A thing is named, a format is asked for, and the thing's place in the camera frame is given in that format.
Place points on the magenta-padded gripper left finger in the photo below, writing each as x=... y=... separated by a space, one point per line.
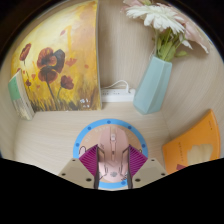
x=87 y=163

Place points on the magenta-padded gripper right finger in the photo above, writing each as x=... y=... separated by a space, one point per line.
x=136 y=163

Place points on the pink computer mouse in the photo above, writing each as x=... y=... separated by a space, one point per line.
x=112 y=146

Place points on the round blue-rimmed cartoon mouse pad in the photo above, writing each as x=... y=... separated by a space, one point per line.
x=83 y=136

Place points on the orange covered book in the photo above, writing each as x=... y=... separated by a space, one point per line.
x=193 y=146

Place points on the white power strip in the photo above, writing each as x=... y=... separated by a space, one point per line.
x=116 y=96

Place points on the pale teal vase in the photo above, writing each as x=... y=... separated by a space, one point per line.
x=153 y=88

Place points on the green covered book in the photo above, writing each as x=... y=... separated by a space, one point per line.
x=20 y=98

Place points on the yellow poppy flower painting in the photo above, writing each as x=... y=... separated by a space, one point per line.
x=66 y=50

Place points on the white and pink flower bouquet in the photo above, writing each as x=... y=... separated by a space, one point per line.
x=156 y=16

